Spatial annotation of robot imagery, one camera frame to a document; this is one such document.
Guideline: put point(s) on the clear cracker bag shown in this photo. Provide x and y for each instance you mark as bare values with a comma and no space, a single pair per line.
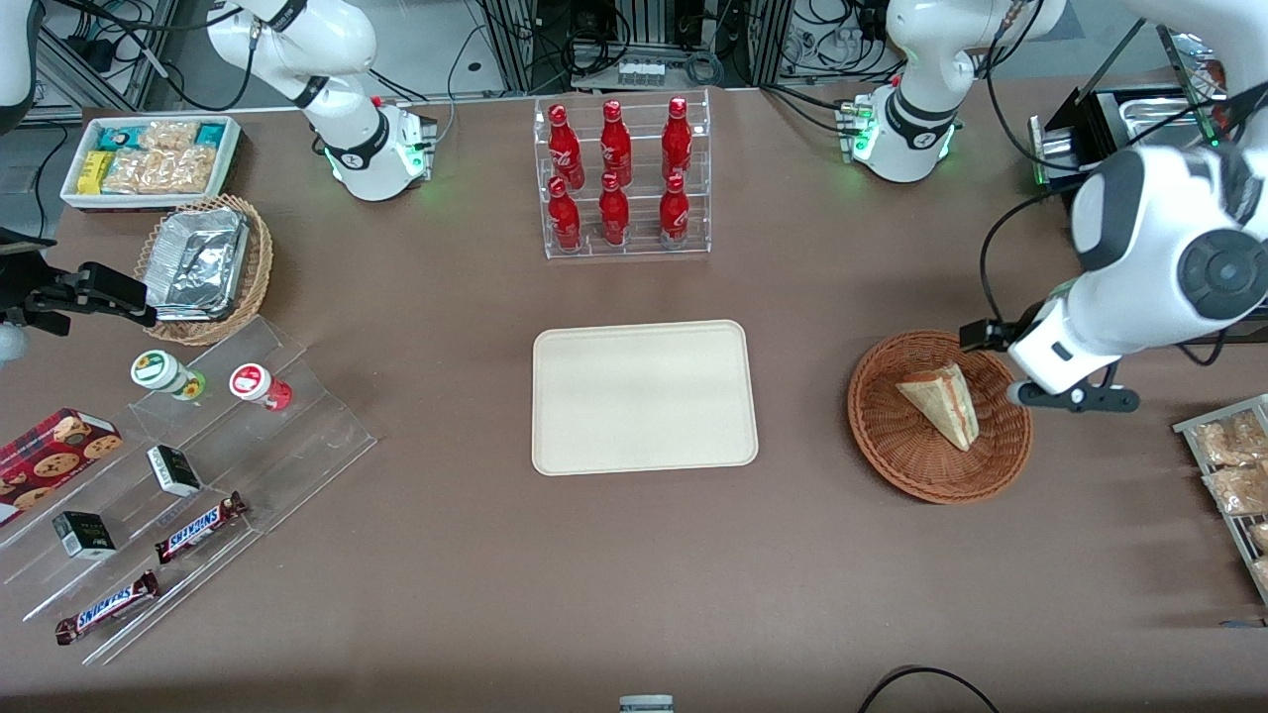
168,135
188,170
134,173

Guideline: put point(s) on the clear acrylic stepped display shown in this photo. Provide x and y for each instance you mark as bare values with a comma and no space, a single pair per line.
297,436

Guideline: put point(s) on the clear acrylic bottle rack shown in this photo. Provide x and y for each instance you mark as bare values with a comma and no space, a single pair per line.
639,213

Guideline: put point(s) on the bagged fried snack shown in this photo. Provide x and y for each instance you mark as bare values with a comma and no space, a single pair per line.
1238,490
1228,441

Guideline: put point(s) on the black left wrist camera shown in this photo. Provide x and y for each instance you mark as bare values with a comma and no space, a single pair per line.
981,335

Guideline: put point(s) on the tray of packaged snacks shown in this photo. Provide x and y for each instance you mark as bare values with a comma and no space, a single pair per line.
1189,428

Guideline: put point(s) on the triangle sandwich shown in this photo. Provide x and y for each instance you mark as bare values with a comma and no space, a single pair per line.
946,406

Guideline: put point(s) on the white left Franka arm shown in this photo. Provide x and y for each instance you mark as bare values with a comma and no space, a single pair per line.
1139,228

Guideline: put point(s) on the red cola bottle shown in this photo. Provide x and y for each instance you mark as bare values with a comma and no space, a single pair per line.
614,216
565,149
677,144
675,213
615,149
565,220

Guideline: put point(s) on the red cookie box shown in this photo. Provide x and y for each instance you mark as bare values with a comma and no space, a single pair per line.
50,460

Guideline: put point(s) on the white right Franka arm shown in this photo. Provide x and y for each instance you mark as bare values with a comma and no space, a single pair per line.
347,40

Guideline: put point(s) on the black food warmer cabinet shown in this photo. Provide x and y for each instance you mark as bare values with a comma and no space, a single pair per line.
1100,119

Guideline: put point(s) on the light wicker basket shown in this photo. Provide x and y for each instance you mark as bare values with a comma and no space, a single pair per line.
260,267

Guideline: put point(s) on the white snack bin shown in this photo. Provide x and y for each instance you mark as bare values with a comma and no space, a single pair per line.
74,198

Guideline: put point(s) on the steel warmer pan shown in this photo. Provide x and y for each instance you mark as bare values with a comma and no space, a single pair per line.
1159,114

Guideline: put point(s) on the beige rectangular tray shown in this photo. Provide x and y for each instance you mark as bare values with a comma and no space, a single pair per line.
644,396

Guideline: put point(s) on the yellow snack box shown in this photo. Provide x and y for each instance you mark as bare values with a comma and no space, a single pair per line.
94,173

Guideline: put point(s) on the teal snack packet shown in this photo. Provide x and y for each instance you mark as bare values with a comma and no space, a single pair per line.
119,137
210,134

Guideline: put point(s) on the Snickers chocolate bar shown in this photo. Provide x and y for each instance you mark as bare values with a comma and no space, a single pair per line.
198,528
107,607

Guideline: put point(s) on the round brown wicker basket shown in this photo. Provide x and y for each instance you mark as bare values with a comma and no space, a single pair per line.
892,436

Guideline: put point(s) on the grey box at table edge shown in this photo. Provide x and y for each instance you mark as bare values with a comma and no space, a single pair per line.
646,704

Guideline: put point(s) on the aluminium foil container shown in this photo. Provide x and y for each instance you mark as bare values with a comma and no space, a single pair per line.
198,262

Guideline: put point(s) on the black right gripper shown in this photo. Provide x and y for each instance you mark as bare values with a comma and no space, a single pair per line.
42,298

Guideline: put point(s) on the small black box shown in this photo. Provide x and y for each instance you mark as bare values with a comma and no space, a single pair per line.
175,470
84,535

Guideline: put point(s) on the green lid white jar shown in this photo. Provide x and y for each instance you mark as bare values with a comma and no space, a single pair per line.
157,369

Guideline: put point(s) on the white power strip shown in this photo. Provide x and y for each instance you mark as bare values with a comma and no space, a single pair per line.
642,72

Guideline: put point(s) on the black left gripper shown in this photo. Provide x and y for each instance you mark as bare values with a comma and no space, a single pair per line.
994,334

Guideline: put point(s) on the red lid white jar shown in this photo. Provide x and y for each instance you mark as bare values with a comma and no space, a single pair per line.
253,381

